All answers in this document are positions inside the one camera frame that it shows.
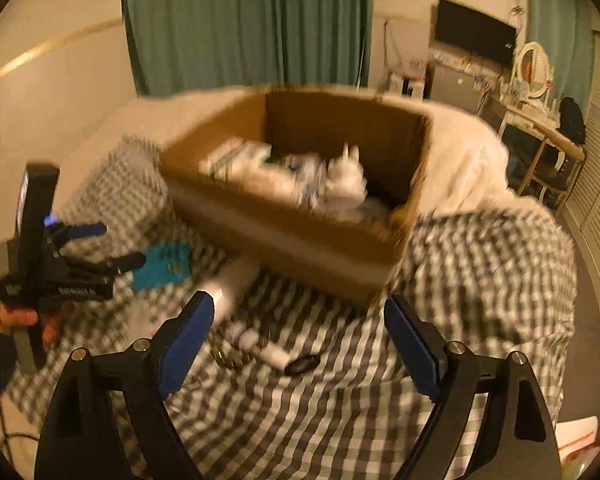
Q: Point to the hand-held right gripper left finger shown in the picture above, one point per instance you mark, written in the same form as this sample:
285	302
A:
185	345

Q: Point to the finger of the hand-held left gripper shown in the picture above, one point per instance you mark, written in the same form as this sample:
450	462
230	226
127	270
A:
130	262
85	230

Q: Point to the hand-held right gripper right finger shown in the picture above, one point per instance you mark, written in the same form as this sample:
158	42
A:
415	350

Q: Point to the brown cardboard box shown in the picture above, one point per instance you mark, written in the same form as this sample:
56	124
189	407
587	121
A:
280	240

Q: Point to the white green medicine box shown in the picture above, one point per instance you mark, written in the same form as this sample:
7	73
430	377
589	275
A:
230	156

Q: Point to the blue white plastic packet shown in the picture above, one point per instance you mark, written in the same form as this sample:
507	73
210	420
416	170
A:
305	185

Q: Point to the person's left hand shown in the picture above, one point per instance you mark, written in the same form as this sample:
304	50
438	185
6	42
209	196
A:
15	318

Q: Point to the teal packet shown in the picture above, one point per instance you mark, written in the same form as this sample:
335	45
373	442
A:
162	266

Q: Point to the small white bottle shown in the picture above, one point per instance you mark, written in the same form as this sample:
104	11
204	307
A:
240	335

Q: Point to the small white tube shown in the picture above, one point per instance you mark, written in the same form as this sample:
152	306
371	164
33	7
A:
275	355

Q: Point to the small black object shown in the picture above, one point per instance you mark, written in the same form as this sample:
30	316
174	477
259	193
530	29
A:
301	365

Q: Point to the green white checkered blanket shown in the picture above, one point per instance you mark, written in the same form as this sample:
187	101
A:
305	410

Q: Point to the white paper sheet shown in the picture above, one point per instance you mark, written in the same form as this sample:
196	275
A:
577	437

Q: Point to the white quilt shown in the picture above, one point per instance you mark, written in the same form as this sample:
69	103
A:
470	160

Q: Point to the wooden vanity desk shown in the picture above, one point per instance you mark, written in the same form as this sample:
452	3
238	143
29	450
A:
545	135

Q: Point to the wide green curtain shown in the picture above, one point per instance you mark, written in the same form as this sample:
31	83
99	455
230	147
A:
230	20

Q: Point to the small white shelf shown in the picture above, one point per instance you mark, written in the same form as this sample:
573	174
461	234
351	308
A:
407	85

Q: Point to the grey cabinet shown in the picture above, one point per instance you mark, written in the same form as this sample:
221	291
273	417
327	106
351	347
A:
455	87

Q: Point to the black bag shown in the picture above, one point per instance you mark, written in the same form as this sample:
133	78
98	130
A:
572	120

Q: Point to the white oval mirror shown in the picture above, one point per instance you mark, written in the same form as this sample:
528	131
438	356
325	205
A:
532	70

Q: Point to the black flat screen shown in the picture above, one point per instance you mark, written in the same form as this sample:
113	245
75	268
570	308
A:
472	30

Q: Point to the narrow green curtain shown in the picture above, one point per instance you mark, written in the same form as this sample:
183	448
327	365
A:
560	20

